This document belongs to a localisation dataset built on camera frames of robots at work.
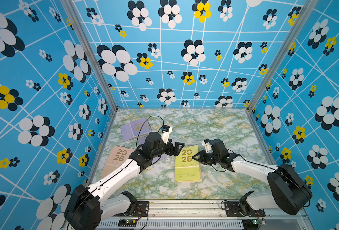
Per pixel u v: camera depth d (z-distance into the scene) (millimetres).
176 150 680
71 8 692
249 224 707
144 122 1105
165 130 680
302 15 708
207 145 810
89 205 385
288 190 423
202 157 764
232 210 723
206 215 730
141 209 728
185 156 868
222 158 675
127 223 722
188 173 806
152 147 591
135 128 1062
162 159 912
